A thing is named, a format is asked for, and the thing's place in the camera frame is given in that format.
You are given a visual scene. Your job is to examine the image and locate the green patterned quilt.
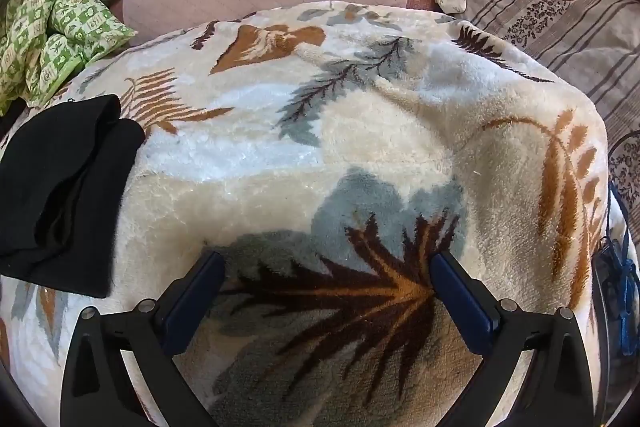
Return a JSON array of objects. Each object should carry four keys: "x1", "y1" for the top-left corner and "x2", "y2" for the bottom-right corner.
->
[{"x1": 0, "y1": 0, "x2": 137, "y2": 116}]

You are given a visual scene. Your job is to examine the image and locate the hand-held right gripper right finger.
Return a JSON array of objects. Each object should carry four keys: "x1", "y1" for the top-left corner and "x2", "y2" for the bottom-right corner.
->
[{"x1": 430, "y1": 251, "x2": 596, "y2": 427}]

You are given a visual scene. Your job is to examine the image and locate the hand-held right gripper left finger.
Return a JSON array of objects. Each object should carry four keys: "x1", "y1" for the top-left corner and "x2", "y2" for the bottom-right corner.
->
[{"x1": 60, "y1": 250, "x2": 226, "y2": 427}]

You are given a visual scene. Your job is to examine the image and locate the striped floral bedsheet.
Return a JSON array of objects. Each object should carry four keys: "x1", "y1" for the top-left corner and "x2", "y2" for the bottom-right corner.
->
[{"x1": 461, "y1": 0, "x2": 640, "y2": 212}]

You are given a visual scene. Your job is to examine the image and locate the black pants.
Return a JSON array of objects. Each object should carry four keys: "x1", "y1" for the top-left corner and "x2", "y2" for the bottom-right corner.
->
[{"x1": 0, "y1": 94, "x2": 146, "y2": 299}]

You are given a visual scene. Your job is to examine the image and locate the leaf print fleece blanket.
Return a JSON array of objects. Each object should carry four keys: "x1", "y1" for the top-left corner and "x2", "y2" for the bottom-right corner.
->
[{"x1": 0, "y1": 2, "x2": 609, "y2": 427}]

